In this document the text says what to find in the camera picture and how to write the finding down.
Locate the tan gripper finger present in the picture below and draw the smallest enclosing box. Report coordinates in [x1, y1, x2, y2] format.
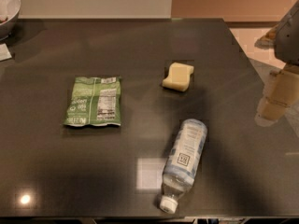
[255, 64, 299, 121]
[263, 70, 278, 97]

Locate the clear blue-labelled plastic bottle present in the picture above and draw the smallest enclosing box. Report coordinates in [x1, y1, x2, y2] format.
[160, 119, 207, 214]

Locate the yellow sponge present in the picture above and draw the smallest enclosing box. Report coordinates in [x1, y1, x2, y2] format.
[162, 63, 194, 92]

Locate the green snack bag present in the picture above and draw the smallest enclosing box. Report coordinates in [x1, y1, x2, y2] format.
[64, 77, 121, 127]

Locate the white paper card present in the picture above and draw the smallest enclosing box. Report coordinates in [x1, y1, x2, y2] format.
[0, 44, 12, 61]

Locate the grey metal bowl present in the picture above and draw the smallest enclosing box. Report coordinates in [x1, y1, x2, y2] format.
[0, 0, 21, 40]

